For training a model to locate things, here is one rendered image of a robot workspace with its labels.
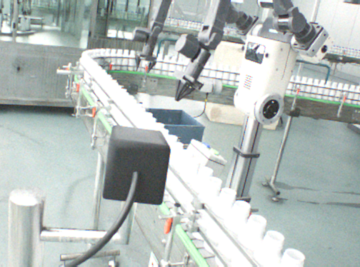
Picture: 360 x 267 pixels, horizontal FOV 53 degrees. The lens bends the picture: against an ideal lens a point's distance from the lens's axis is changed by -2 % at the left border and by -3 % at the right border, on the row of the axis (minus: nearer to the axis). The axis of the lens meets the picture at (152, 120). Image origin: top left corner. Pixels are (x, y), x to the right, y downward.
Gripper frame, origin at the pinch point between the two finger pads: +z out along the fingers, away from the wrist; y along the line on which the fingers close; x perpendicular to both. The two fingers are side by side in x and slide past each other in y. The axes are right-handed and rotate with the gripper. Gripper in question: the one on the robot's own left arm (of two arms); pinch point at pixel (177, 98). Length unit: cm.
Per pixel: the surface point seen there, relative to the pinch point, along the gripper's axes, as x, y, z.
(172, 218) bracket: -25, 41, 23
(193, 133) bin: 68, -40, 17
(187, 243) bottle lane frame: -17, 44, 29
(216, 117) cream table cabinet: 368, -252, 22
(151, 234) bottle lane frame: -5.7, 24.5, 40.3
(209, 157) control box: 4.2, 21.6, 10.9
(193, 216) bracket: -20, 43, 21
